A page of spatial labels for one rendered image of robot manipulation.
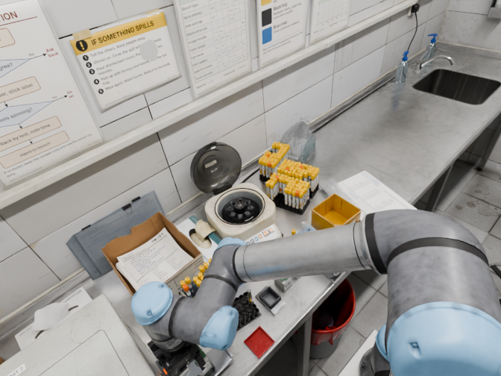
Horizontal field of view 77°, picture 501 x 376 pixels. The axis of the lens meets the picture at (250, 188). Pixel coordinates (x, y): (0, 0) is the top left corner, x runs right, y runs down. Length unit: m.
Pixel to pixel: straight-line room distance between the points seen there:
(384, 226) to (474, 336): 0.18
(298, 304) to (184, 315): 0.57
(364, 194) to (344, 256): 0.93
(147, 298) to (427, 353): 0.45
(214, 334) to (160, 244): 0.71
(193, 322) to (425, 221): 0.41
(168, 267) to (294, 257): 0.71
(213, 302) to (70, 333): 0.40
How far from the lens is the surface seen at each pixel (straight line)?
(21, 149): 1.05
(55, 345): 0.90
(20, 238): 1.20
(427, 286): 0.41
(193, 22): 1.15
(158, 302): 0.62
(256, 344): 1.07
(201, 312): 0.61
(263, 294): 1.10
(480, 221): 2.83
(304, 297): 1.13
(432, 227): 0.46
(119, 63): 1.07
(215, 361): 1.02
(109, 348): 0.83
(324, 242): 0.53
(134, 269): 1.23
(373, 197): 1.43
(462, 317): 0.39
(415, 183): 1.57
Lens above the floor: 1.87
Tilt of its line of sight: 42 degrees down
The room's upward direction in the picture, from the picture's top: 8 degrees counter-clockwise
